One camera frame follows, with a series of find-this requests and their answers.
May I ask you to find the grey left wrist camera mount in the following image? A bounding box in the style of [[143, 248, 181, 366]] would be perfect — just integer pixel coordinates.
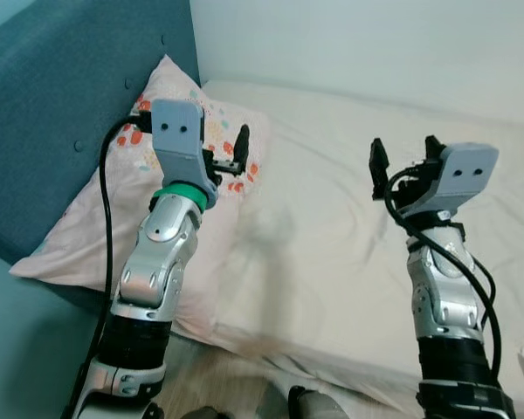
[[150, 99, 219, 186]]

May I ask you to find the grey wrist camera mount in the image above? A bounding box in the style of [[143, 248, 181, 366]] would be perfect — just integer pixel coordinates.
[[150, 99, 219, 186], [428, 144, 499, 219]]

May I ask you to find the bed with cream sheet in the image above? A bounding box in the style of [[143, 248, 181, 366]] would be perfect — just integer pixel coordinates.
[[170, 79, 524, 419]]

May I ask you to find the blue upholstered headboard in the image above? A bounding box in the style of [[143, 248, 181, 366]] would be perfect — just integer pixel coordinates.
[[0, 0, 200, 311]]

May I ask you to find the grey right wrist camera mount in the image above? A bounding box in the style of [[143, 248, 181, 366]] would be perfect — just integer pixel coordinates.
[[428, 144, 499, 219]]

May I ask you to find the pink dotted pillow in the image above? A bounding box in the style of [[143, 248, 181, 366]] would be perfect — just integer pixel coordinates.
[[9, 54, 272, 340]]

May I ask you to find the robot right leg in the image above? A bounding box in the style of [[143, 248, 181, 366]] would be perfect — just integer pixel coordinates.
[[288, 386, 350, 419]]

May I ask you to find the robot left leg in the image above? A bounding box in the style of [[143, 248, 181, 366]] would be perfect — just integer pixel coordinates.
[[179, 406, 224, 419]]

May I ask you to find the robot leg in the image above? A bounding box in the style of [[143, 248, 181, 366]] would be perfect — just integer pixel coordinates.
[[179, 406, 224, 419], [288, 386, 350, 419]]

